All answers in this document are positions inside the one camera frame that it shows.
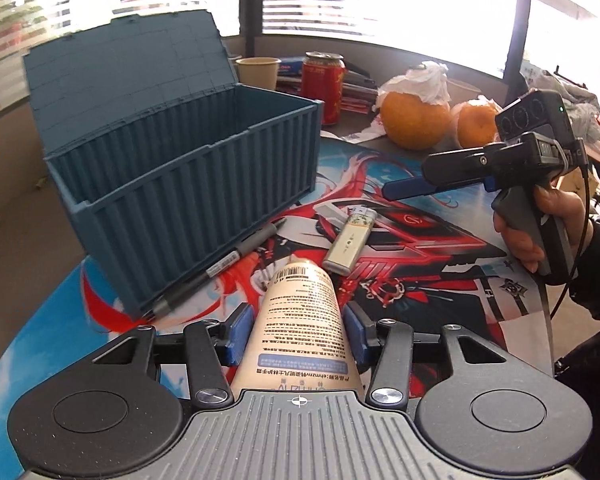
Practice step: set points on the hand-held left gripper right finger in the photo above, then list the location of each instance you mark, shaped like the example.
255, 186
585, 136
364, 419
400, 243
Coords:
355, 335

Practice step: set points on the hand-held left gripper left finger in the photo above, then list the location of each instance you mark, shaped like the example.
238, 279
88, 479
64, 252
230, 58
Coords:
240, 332

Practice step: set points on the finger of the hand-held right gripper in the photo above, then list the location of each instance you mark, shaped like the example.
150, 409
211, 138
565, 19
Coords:
410, 187

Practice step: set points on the beige hand cream tube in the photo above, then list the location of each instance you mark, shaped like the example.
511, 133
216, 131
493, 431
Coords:
300, 320

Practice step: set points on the black and grey marker pen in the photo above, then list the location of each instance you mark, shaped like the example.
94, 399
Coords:
220, 265

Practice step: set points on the blue container-shaped storage box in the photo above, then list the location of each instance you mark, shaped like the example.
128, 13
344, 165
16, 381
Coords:
180, 200

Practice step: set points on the person's right hand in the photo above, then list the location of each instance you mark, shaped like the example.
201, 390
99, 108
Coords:
567, 210

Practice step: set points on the small orange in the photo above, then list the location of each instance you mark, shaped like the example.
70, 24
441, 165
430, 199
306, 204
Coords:
475, 125

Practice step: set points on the large orange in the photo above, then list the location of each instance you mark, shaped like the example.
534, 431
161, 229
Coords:
412, 122

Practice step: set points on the colourful printed desk mat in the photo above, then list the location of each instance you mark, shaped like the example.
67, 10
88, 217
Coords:
430, 270

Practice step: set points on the crumpled white tissue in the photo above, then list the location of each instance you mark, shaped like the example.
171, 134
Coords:
425, 82

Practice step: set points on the stack of magazines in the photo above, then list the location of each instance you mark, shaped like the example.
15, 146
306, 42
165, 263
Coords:
357, 91

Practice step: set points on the red drink can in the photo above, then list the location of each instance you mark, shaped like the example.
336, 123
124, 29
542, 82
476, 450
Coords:
322, 90

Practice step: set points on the white window blinds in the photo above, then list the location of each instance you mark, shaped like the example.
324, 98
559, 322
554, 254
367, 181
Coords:
380, 35

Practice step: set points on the beige paper cup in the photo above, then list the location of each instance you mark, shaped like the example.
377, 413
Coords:
257, 74

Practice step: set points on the person's dark clothing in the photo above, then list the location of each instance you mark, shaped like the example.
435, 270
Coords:
595, 365

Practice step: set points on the colourful wall poster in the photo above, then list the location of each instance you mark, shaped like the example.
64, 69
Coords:
5, 45

